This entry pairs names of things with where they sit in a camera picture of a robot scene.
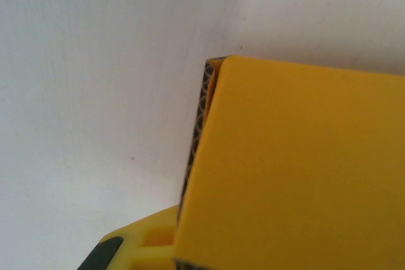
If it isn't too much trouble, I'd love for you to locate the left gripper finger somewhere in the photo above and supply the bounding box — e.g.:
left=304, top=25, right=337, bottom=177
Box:
left=75, top=204, right=180, bottom=270

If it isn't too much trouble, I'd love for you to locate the yellow corrugated paper box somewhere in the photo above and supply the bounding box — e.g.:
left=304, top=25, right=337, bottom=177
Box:
left=171, top=54, right=405, bottom=270

